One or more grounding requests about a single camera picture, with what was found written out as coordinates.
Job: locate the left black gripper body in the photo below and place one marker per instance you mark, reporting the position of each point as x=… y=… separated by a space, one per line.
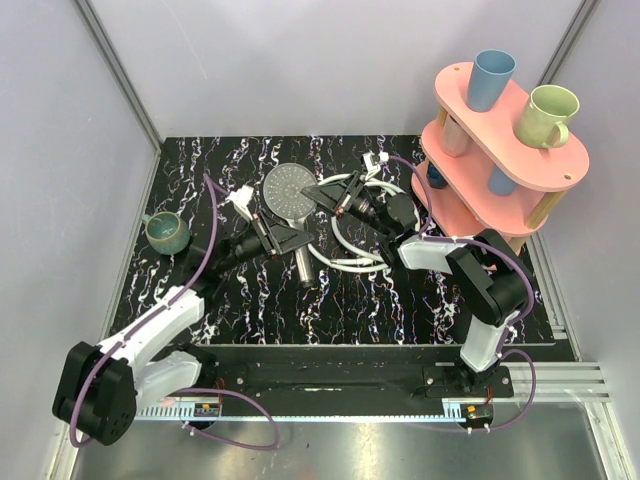
x=268 y=235

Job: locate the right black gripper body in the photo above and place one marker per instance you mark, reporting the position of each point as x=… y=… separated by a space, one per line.
x=358 y=201

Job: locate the grey shower head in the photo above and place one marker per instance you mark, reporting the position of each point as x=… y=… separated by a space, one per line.
x=282 y=192

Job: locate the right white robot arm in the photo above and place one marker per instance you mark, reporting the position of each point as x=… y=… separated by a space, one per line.
x=491 y=278

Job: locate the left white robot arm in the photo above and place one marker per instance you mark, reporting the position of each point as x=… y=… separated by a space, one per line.
x=103 y=387

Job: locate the dark blue cup bottom shelf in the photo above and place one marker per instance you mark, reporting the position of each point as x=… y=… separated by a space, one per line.
x=435 y=179

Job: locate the teal ceramic cup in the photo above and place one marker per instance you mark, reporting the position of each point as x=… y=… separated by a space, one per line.
x=166 y=232

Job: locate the pink cup middle shelf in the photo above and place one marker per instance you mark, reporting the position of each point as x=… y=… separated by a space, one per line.
x=454 y=141

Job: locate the pink three-tier shelf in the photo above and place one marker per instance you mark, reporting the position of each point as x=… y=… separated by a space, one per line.
x=466 y=206

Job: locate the light blue cup middle shelf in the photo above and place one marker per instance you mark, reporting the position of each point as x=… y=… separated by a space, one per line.
x=500 y=184

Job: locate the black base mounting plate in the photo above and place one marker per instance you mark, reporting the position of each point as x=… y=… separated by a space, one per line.
x=354 y=391

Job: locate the blue tumbler on top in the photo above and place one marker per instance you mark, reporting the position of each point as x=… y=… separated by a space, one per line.
x=491 y=71

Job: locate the green mug on shelf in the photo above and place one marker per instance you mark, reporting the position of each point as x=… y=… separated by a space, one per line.
x=544 y=121

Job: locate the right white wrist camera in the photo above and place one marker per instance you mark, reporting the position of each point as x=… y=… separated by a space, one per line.
x=373 y=164

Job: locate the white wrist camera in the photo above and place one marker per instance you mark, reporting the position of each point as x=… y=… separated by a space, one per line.
x=373 y=164
x=242 y=199

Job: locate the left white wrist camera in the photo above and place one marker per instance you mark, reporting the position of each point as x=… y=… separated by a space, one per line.
x=242 y=199

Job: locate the aluminium rail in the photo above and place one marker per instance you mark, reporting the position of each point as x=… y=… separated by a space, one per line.
x=560 y=382

